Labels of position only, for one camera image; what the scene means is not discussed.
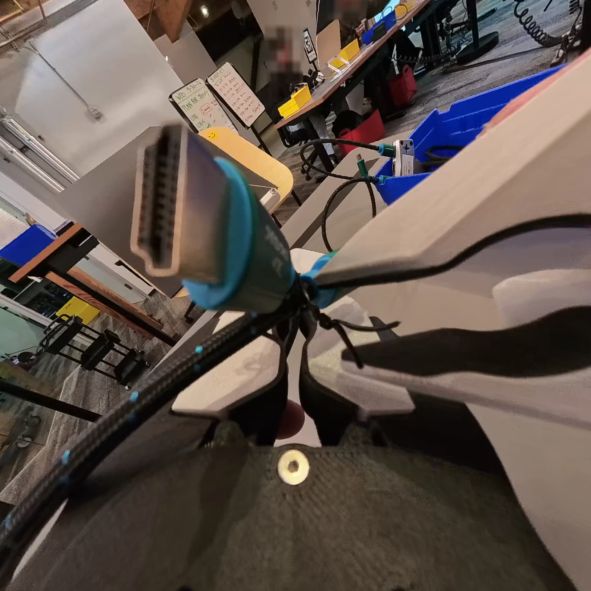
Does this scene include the blue plastic bin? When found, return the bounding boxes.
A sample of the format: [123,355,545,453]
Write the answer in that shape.
[373,62,569,207]

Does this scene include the black cable with green plug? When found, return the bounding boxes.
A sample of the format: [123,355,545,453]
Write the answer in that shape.
[321,151,378,254]

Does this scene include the whiteboard with handwriting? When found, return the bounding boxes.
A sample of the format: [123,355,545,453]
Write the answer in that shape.
[170,78,238,135]
[205,62,267,130]

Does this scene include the plywood chair with smiley sticker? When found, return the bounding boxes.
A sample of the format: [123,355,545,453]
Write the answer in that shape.
[198,127,303,231]

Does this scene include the yellow storage bin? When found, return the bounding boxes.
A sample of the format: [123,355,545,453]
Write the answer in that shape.
[56,297,101,325]

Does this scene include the black cable with teal plug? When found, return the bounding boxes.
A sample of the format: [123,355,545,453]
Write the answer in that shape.
[299,138,396,182]

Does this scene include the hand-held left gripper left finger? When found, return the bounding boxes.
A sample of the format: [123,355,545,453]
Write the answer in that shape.
[172,330,289,421]

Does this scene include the black zip tie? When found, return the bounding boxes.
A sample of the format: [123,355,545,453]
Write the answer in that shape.
[316,312,400,368]

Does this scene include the black braided hdmi cable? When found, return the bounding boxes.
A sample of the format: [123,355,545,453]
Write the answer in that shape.
[0,122,344,573]

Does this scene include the small white adapter device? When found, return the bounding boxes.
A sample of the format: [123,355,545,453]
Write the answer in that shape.
[392,138,416,177]

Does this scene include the wooden desk with black frame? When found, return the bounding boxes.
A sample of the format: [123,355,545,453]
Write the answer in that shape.
[8,223,178,346]

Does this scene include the black coiled cable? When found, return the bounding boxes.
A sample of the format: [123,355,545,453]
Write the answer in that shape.
[514,0,562,47]

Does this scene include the red bag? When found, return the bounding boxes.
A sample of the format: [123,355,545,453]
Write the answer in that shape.
[338,110,387,156]
[387,65,418,110]

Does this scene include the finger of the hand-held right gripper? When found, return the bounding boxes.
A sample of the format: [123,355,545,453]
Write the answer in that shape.
[342,315,591,591]
[314,48,591,329]

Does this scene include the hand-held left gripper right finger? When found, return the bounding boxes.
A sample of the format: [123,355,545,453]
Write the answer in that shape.
[299,295,415,440]

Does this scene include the long wooden desk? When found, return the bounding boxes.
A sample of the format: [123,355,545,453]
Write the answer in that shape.
[275,0,432,174]

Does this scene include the blue storage bin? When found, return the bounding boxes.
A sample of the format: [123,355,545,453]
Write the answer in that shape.
[0,225,58,268]

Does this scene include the black floor stand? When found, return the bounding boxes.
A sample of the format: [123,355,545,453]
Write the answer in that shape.
[443,0,500,63]

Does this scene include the person's left hand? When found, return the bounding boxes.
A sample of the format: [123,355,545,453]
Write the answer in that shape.
[276,401,306,440]

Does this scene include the black metal bar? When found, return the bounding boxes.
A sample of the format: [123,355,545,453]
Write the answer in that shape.
[0,378,102,423]

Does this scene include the small blue bin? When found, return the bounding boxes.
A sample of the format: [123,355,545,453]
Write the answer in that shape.
[361,10,399,45]

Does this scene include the black wheeled rack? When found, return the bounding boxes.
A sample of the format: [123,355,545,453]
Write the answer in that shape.
[38,315,151,391]

